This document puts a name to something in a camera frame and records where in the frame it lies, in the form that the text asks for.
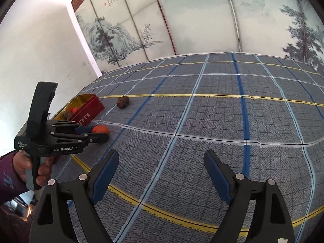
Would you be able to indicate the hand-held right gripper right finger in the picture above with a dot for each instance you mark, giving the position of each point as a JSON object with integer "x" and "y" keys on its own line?
{"x": 217, "y": 177}

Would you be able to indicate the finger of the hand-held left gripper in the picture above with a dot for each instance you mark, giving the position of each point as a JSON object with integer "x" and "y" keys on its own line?
{"x": 96, "y": 138}
{"x": 86, "y": 129}

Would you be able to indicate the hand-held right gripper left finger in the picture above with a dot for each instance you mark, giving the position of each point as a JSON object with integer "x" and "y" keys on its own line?
{"x": 106, "y": 179}

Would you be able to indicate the small orange fruit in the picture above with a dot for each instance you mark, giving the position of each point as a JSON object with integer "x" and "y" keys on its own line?
{"x": 100, "y": 129}
{"x": 75, "y": 110}

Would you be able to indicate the red tin box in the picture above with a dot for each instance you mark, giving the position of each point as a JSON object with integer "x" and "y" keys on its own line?
{"x": 87, "y": 111}

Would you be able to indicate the person's left forearm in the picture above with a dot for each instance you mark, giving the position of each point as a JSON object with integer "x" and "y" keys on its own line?
{"x": 8, "y": 182}

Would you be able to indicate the person's left hand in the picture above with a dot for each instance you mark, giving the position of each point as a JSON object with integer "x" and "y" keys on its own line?
{"x": 43, "y": 172}

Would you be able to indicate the grey plaid cloth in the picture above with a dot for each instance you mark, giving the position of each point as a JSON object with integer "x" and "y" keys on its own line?
{"x": 202, "y": 121}

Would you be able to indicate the painted folding screen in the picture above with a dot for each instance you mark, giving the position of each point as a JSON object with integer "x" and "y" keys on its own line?
{"x": 202, "y": 12}

